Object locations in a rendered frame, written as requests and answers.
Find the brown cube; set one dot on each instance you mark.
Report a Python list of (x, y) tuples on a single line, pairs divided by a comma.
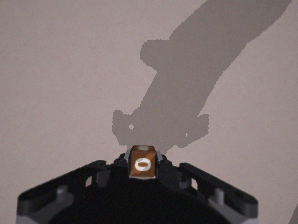
[(142, 161)]

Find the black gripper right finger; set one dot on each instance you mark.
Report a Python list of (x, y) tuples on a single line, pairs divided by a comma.
[(234, 204)]

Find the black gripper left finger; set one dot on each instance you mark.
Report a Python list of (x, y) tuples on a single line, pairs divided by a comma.
[(40, 204)]

